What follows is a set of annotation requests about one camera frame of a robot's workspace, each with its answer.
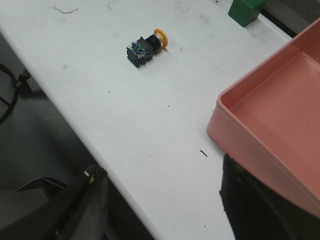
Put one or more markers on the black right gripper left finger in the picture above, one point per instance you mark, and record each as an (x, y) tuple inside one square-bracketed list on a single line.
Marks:
[(78, 212)]

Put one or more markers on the pink plastic bin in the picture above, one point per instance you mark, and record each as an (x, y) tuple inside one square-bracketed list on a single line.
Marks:
[(269, 121)]

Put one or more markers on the green cube block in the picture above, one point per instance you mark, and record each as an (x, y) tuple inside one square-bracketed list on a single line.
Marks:
[(245, 11)]

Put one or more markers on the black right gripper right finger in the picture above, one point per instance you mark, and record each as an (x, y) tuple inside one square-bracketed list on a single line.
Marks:
[(256, 212)]

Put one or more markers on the yellow push button switch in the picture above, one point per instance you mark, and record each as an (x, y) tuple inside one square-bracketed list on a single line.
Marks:
[(142, 50)]

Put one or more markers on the table leg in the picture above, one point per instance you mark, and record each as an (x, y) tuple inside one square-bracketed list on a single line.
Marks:
[(22, 84)]

